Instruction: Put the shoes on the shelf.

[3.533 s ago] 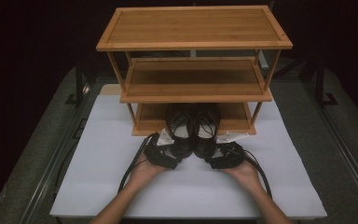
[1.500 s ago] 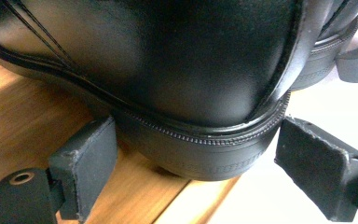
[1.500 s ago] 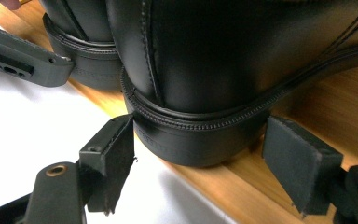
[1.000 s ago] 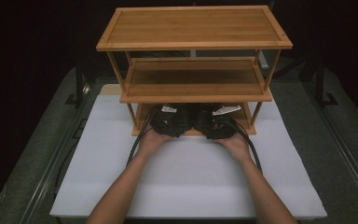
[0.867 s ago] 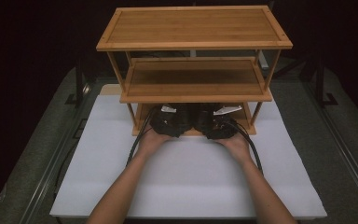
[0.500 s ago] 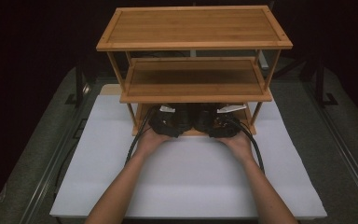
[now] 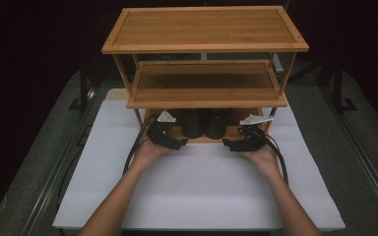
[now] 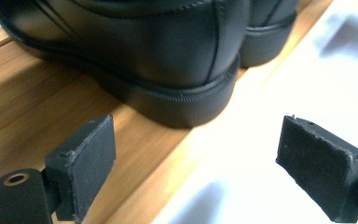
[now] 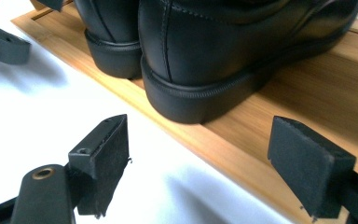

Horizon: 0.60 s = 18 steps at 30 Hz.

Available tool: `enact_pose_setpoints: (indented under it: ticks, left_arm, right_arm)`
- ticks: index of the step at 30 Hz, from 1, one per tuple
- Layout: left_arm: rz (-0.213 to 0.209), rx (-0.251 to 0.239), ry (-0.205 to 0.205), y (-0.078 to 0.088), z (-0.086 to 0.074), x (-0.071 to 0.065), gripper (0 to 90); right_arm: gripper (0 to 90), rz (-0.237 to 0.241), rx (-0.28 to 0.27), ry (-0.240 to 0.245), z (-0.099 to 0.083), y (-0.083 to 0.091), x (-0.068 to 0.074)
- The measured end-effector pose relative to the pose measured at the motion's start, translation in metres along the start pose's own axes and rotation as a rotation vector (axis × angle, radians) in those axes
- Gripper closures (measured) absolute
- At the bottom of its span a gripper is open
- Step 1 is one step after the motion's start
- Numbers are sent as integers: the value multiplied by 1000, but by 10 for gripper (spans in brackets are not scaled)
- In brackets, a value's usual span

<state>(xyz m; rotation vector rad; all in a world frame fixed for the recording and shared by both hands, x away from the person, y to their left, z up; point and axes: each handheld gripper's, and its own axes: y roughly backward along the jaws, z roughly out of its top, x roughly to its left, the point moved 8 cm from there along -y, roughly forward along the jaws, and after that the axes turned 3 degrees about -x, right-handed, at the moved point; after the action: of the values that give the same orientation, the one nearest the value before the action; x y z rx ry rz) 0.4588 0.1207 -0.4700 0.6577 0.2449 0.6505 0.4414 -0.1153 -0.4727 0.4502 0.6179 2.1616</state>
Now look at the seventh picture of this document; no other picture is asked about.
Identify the wooden three-tier shoe rack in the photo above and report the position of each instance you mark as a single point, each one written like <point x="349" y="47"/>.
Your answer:
<point x="205" y="29"/>

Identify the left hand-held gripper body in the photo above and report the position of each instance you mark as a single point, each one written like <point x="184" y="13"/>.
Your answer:
<point x="160" y="136"/>

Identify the black metal stand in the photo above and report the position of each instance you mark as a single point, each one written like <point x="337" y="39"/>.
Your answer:
<point x="83" y="88"/>
<point x="339" y="88"/>

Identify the metal rail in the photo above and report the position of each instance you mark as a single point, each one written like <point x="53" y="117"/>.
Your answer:
<point x="361" y="154"/>
<point x="59" y="170"/>

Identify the person's right hand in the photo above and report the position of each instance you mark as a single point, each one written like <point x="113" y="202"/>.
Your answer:
<point x="264" y="160"/>

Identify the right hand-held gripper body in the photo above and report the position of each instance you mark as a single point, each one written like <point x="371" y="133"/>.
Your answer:
<point x="251" y="139"/>

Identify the light wooden board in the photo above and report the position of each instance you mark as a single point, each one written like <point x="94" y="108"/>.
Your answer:
<point x="116" y="94"/>

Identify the person's left hand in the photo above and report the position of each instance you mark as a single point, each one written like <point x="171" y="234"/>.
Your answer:
<point x="149" y="155"/>

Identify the black leather shoe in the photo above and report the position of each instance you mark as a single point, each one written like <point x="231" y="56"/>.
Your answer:
<point x="193" y="123"/>
<point x="217" y="123"/>

